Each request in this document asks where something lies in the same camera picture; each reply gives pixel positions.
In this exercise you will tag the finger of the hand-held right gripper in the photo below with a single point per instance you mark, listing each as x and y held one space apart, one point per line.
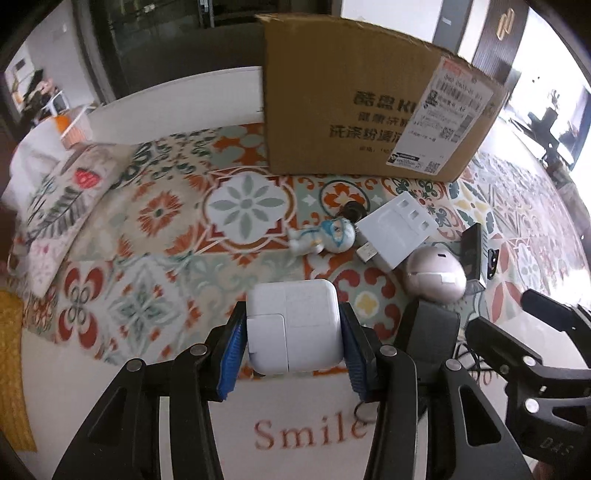
554 309
503 344

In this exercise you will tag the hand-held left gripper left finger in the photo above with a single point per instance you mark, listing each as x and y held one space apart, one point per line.
232 357

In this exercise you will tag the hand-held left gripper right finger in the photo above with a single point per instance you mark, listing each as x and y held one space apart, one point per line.
354 357

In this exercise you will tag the white power adapter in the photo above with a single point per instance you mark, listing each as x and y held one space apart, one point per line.
295 323

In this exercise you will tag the black case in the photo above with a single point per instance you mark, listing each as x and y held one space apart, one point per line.
434 332

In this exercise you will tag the black rectangular box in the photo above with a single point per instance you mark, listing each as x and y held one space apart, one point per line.
473 251

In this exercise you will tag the pink egg-shaped case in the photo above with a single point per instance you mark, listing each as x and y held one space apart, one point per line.
431 274

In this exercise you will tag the silver plug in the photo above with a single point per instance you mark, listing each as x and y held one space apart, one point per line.
366 252

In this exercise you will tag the small blue-haired figurine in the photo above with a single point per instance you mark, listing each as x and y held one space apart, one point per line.
339 235

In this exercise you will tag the white square box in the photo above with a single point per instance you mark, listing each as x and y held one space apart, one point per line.
397 230

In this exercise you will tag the cardboard box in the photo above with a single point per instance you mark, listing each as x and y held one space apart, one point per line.
323 92

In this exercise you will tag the patterned table mat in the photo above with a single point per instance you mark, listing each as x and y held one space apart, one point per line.
161 207

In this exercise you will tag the yellow woven mat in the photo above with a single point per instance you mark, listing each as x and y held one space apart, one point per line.
11 369

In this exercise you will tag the floral cloth pouch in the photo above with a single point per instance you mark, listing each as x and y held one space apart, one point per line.
69 194

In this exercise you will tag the pile of oranges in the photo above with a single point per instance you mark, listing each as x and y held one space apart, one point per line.
61 124

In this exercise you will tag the cluttered white shelf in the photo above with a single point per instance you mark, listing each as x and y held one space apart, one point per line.
39 94

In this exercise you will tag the dark sliding glass door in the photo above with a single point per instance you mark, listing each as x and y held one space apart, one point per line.
184 18

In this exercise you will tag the dark slatted wall panel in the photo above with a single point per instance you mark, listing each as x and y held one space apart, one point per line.
498 50

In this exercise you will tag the gold wall ornament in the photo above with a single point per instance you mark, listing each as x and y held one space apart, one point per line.
505 25

